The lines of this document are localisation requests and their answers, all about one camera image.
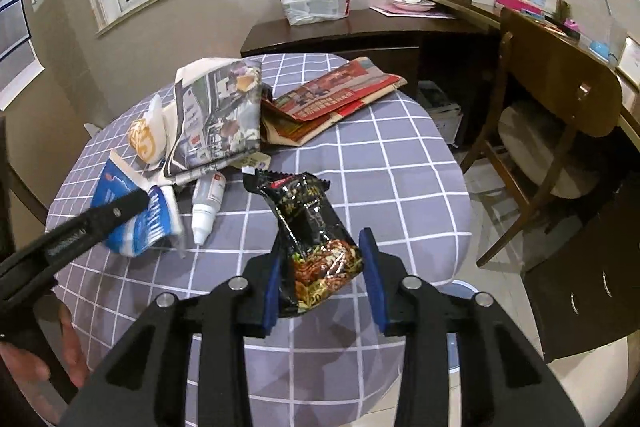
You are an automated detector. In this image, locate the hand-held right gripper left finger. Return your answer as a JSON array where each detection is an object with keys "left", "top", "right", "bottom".
[{"left": 57, "top": 234, "right": 288, "bottom": 427}]

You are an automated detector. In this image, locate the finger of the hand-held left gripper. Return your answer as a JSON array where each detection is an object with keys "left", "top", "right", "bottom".
[{"left": 41, "top": 188, "right": 152, "bottom": 266}]

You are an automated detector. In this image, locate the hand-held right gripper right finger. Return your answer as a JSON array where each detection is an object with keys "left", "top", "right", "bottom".
[{"left": 356, "top": 228, "right": 587, "bottom": 427}]

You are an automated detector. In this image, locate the blue white carton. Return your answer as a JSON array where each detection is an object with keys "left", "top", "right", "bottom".
[{"left": 96, "top": 151, "right": 187, "bottom": 258}]

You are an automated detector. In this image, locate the orange white paper wrapper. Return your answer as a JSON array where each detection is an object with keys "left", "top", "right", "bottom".
[{"left": 127, "top": 95, "right": 169, "bottom": 166}]

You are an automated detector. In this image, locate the black noodle packet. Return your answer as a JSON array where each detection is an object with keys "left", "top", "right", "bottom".
[{"left": 242, "top": 169, "right": 362, "bottom": 319}]

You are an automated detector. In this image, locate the white plastic bottle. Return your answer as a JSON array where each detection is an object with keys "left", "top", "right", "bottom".
[{"left": 191, "top": 173, "right": 227, "bottom": 246}]

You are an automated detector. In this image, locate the newspaper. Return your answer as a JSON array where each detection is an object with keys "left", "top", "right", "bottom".
[{"left": 162, "top": 58, "right": 274, "bottom": 181}]

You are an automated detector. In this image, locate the person's left hand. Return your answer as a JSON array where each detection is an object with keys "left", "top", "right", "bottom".
[{"left": 0, "top": 300, "right": 91, "bottom": 391}]

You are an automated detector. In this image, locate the white grey box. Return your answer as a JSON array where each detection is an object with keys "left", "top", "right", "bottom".
[{"left": 417, "top": 81, "right": 463, "bottom": 145}]

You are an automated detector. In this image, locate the flattened red cardboard box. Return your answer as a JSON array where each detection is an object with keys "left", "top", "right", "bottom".
[{"left": 260, "top": 58, "right": 408, "bottom": 148}]

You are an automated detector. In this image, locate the dark drawer cabinet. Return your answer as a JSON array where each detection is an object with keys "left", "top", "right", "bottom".
[{"left": 520, "top": 187, "right": 640, "bottom": 364}]

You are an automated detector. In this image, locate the beige seat cushion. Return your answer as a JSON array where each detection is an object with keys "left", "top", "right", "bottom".
[{"left": 497, "top": 99, "right": 603, "bottom": 200}]

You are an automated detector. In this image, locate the dark wooden desk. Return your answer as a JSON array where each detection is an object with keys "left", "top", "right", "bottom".
[{"left": 240, "top": 0, "right": 640, "bottom": 158}]

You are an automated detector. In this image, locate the brown wooden chair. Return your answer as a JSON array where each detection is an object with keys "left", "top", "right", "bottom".
[{"left": 459, "top": 7, "right": 624, "bottom": 269}]

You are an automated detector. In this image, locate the pink paper sheet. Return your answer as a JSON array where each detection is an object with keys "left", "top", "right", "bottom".
[{"left": 369, "top": 4, "right": 460, "bottom": 22}]

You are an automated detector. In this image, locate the pink box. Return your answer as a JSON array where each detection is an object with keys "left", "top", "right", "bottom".
[{"left": 495, "top": 0, "right": 545, "bottom": 15}]

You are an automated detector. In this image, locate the framed certificate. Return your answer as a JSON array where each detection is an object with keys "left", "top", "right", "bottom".
[{"left": 616, "top": 36, "right": 640, "bottom": 80}]

